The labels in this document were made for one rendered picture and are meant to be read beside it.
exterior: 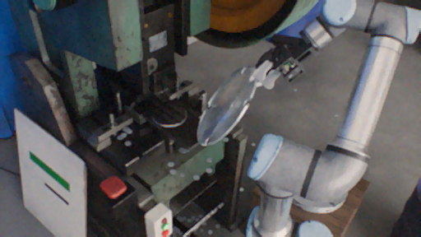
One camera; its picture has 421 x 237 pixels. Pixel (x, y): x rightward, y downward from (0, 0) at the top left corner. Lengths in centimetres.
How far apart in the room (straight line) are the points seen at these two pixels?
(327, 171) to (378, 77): 23
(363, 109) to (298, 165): 19
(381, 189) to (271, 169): 160
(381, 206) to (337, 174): 148
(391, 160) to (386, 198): 32
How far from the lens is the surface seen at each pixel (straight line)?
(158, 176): 140
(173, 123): 138
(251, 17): 142
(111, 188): 123
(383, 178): 251
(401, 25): 98
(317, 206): 173
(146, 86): 133
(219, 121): 119
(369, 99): 92
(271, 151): 89
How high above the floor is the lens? 169
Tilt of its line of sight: 41 degrees down
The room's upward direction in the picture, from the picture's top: 3 degrees clockwise
